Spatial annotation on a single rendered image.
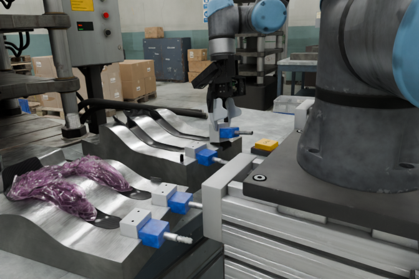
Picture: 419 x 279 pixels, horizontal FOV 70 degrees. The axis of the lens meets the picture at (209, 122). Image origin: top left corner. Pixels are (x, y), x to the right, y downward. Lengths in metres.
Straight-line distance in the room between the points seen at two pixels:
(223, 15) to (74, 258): 0.66
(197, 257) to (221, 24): 0.64
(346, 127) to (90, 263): 0.46
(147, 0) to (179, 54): 1.93
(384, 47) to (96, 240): 0.53
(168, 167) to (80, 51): 0.89
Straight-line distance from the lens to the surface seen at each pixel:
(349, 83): 0.35
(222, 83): 0.83
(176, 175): 0.80
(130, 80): 5.43
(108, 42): 1.62
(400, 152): 0.38
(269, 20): 0.73
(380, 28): 0.24
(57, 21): 1.34
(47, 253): 0.67
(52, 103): 5.35
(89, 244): 0.60
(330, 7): 0.36
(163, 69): 8.04
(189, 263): 0.90
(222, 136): 0.86
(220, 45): 0.85
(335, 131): 0.36
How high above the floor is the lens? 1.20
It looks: 16 degrees down
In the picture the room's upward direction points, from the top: 2 degrees counter-clockwise
